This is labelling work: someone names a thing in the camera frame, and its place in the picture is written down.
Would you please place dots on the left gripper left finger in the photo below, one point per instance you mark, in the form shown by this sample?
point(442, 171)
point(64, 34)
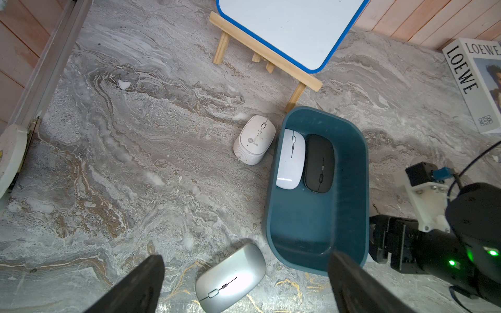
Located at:
point(139, 291)

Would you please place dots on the LOEWE book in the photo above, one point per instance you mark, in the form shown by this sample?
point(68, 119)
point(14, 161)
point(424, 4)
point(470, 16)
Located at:
point(475, 65)

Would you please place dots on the silver mouse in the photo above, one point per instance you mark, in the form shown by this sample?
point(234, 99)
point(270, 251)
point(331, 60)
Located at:
point(229, 281)

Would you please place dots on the teal storage box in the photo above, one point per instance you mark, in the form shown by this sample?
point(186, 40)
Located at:
point(318, 195)

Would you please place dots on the whiteboard with blue frame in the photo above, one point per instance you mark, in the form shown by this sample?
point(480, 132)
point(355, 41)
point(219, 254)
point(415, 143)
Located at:
point(305, 32)

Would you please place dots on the white round mouse with logo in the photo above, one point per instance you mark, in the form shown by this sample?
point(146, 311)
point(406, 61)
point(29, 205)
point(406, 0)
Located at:
point(254, 140)

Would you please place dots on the wooden easel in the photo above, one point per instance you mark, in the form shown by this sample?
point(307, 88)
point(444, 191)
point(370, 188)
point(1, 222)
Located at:
point(260, 51)

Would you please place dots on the black slim mouse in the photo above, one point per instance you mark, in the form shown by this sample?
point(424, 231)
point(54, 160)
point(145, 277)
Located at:
point(319, 164)

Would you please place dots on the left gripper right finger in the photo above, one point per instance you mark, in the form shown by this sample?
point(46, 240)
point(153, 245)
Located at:
point(357, 291)

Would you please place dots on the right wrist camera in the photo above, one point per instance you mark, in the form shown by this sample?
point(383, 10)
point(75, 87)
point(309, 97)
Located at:
point(427, 195)

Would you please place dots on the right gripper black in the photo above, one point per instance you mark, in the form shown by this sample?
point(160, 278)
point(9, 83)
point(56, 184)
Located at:
point(413, 252)

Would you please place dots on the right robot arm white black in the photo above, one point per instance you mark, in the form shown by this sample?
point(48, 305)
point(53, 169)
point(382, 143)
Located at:
point(468, 257)

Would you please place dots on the white slim mouse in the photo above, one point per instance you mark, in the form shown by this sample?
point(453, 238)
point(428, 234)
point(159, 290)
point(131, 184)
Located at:
point(292, 160)

